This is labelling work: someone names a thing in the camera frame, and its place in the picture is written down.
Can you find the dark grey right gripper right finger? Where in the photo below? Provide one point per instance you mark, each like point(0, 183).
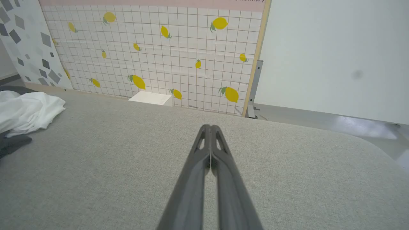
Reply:
point(233, 198)

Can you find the white box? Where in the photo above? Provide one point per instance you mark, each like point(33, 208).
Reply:
point(150, 97)

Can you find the grey fabric sofa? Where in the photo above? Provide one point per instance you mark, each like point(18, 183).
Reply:
point(96, 166)

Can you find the grey terrazzo print panel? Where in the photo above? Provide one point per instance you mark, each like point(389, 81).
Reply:
point(28, 48)

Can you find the white shirt with black sleeves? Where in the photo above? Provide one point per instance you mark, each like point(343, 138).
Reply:
point(28, 111)

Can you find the grey metal panel stand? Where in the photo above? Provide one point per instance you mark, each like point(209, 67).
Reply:
point(254, 92)

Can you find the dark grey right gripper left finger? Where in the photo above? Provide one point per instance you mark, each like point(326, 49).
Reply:
point(188, 198)

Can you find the lemon print grid panel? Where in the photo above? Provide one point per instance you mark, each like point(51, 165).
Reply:
point(179, 48)

